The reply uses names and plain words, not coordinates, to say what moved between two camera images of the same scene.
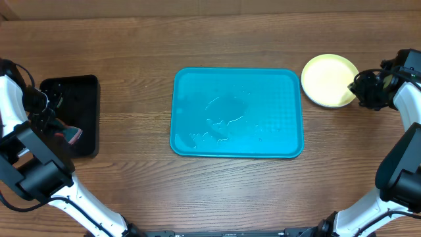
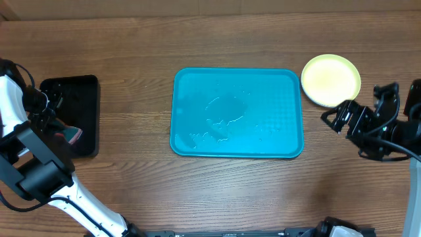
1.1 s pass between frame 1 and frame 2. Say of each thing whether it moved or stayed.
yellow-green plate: stayed
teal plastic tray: stayed
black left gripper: stayed
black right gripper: moved
